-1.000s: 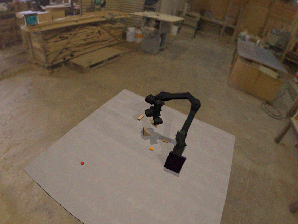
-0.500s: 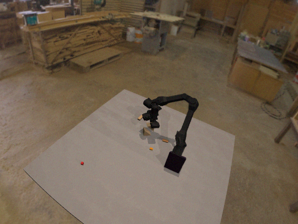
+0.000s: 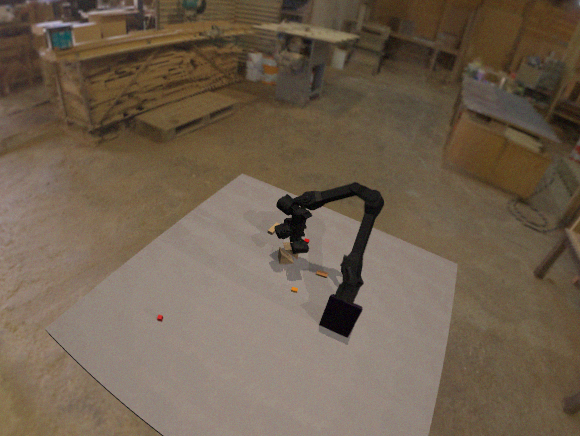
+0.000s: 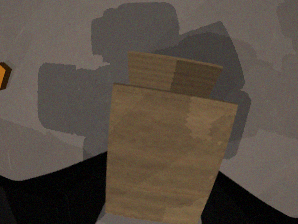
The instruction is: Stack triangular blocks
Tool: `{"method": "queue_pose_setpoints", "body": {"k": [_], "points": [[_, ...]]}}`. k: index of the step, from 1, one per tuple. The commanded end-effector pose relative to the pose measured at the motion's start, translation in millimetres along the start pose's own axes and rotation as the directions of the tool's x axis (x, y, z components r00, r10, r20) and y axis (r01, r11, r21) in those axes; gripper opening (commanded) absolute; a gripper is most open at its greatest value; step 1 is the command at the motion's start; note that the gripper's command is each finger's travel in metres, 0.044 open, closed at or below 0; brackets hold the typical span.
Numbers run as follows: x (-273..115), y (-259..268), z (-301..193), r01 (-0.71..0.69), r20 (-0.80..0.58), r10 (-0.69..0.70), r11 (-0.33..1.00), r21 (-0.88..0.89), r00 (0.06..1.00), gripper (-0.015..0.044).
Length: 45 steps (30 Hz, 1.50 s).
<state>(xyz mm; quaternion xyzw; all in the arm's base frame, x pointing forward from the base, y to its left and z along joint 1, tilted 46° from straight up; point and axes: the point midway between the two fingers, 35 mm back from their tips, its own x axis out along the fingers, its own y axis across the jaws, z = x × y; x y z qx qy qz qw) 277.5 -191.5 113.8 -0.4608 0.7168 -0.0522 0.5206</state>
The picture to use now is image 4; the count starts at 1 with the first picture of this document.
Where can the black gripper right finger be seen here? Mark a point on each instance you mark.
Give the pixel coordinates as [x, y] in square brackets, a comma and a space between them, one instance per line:
[229, 203]

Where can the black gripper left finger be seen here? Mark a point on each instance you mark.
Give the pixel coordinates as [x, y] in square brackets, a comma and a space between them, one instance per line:
[73, 195]

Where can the small orange block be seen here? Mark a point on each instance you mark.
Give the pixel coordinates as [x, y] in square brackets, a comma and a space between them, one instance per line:
[5, 72]

